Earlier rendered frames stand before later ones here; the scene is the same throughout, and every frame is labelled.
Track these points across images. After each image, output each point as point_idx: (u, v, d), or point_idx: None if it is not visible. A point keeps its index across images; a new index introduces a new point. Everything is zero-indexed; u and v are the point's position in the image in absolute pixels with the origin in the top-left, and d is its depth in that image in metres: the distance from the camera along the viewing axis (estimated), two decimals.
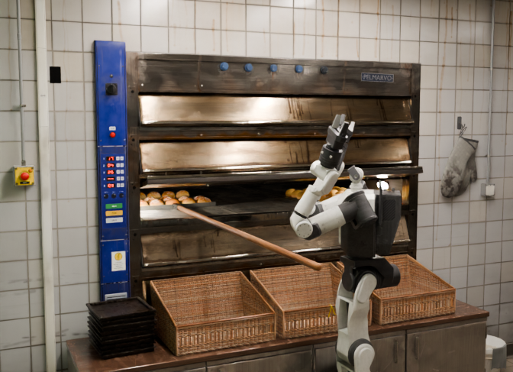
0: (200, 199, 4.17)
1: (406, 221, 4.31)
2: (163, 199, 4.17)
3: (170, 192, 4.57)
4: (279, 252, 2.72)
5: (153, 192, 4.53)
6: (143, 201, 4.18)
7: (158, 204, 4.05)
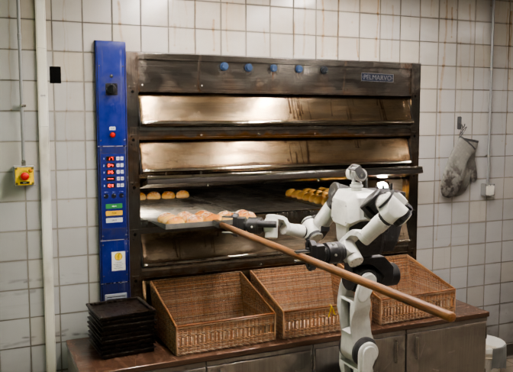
0: (243, 215, 3.53)
1: (406, 221, 4.31)
2: (201, 215, 3.52)
3: (170, 192, 4.57)
4: (383, 292, 2.09)
5: (153, 192, 4.53)
6: (177, 217, 3.54)
7: (195, 221, 3.40)
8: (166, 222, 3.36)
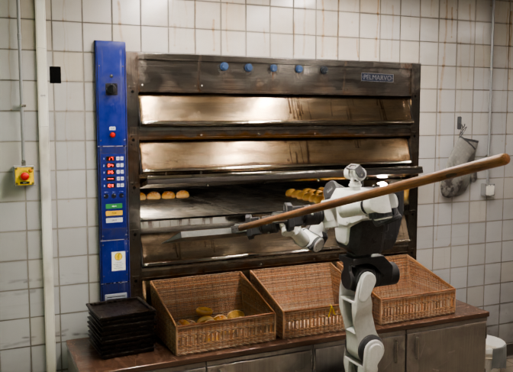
0: None
1: (406, 221, 4.31)
2: None
3: (170, 192, 4.57)
4: (424, 179, 1.86)
5: (153, 192, 4.53)
6: (208, 338, 3.33)
7: None
8: None
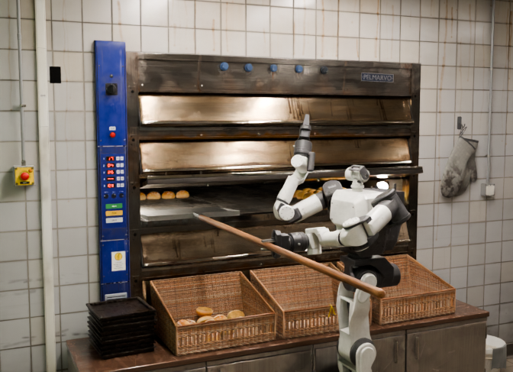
0: None
1: (406, 221, 4.31)
2: None
3: (170, 192, 4.57)
4: (329, 273, 2.34)
5: (153, 192, 4.53)
6: (208, 338, 3.33)
7: None
8: None
